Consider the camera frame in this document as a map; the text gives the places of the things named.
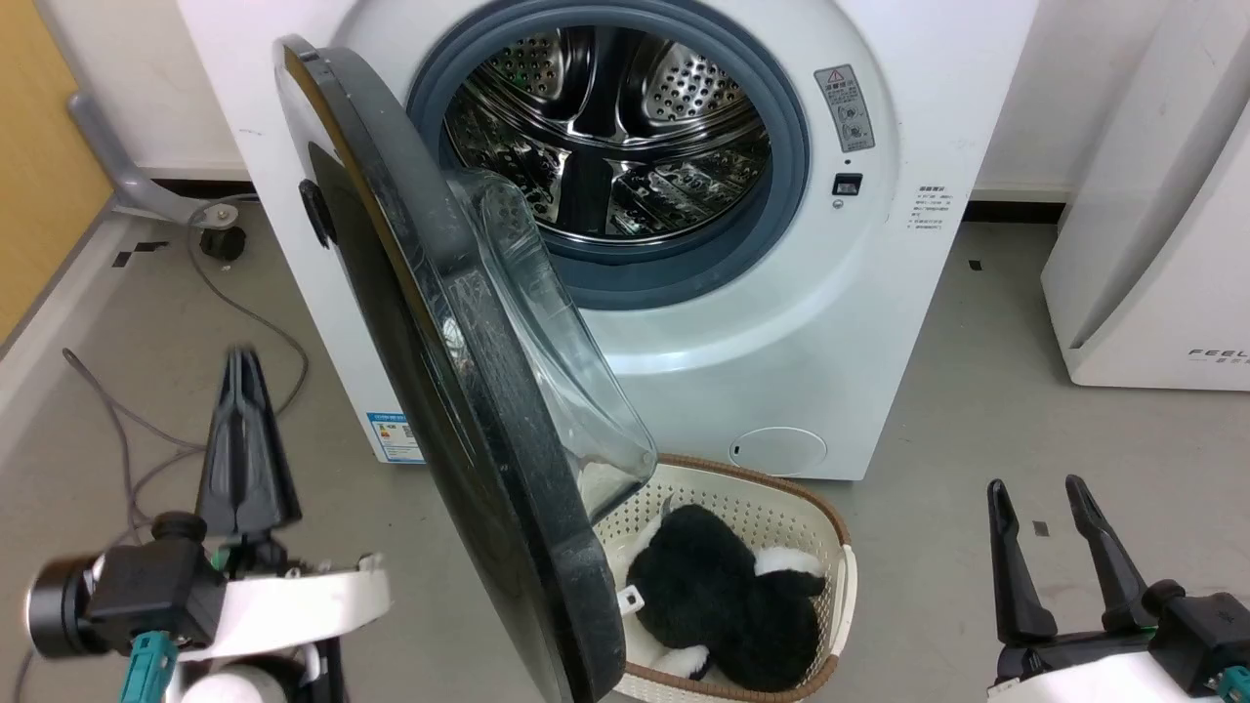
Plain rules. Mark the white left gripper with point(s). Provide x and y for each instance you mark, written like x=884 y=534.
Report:
x=293 y=605

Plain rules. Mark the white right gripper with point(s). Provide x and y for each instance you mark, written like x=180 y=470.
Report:
x=1084 y=674

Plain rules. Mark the dark grey washing machine door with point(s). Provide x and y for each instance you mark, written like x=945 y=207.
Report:
x=410 y=391

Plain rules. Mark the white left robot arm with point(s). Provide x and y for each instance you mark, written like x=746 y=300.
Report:
x=244 y=685

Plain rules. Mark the white front-load washing machine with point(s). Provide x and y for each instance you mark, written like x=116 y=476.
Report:
x=830 y=322

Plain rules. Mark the blue energy label sticker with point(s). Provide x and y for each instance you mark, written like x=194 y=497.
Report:
x=395 y=437

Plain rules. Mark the black caster wheel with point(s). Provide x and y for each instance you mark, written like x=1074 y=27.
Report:
x=223 y=243

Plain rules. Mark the cream laundry basket brown rim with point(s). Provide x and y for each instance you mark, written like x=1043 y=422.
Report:
x=781 y=517

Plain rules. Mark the round drain filter cover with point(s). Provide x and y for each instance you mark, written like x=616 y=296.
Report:
x=778 y=451

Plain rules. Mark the grey metal stand leg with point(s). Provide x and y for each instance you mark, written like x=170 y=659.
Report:
x=127 y=176

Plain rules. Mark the white floor appliance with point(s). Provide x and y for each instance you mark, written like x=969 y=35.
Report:
x=1143 y=244

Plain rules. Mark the black and white plush toy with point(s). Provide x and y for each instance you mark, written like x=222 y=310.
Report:
x=703 y=586

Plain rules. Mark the small printed text sticker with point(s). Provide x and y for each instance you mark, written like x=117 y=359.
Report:
x=927 y=211

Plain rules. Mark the wooden panel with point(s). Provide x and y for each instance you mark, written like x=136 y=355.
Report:
x=44 y=146

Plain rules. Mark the stainless steel washer drum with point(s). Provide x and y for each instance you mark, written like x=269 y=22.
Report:
x=605 y=117

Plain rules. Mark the grey warning sticker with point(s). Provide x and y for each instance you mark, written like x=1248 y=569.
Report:
x=846 y=107

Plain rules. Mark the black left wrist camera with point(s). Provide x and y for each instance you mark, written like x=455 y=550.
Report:
x=146 y=586

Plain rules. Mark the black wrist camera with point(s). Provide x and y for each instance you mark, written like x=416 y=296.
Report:
x=1206 y=630
x=146 y=586

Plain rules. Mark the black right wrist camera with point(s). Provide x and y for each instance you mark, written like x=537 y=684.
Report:
x=1206 y=630

